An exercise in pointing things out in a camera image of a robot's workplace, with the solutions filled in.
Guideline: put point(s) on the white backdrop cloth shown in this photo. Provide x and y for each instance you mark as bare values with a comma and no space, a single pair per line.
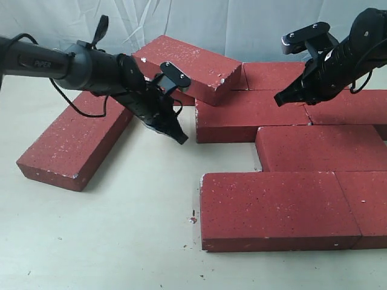
245,30

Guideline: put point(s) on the red brick lying on table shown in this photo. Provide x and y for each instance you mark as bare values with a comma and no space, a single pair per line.
71,149

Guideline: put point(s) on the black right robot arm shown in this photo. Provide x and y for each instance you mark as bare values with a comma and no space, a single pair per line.
367,40

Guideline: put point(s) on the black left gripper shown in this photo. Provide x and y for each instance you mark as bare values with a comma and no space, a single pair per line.
154,109

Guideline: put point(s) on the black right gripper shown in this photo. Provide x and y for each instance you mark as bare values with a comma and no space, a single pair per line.
334,73

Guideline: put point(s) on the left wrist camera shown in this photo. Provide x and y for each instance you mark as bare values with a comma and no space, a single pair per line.
171,78

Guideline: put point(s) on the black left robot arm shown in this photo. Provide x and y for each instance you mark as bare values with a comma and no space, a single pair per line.
83,68

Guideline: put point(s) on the rear row left brick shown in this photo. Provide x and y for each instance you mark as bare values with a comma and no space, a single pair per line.
239,83

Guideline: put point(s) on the rear row right brick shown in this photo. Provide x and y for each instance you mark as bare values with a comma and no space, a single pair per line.
272,75

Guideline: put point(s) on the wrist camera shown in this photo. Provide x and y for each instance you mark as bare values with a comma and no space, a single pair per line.
315,38
171,78

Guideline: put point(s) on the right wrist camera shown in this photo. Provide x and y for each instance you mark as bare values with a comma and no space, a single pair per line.
315,38

